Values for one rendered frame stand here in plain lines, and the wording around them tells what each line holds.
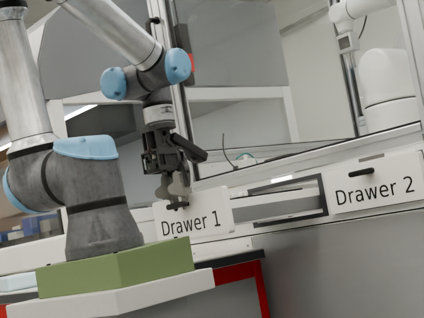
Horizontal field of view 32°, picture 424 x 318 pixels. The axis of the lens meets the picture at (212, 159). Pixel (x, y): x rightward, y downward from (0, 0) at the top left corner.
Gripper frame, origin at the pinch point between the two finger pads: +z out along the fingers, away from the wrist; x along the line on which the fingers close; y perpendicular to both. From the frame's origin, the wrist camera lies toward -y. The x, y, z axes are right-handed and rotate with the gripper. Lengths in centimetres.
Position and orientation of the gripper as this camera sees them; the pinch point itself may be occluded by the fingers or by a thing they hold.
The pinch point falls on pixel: (182, 204)
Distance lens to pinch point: 183.2
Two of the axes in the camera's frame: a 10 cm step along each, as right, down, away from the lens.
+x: 6.2, -1.8, -7.6
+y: -7.7, 0.8, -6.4
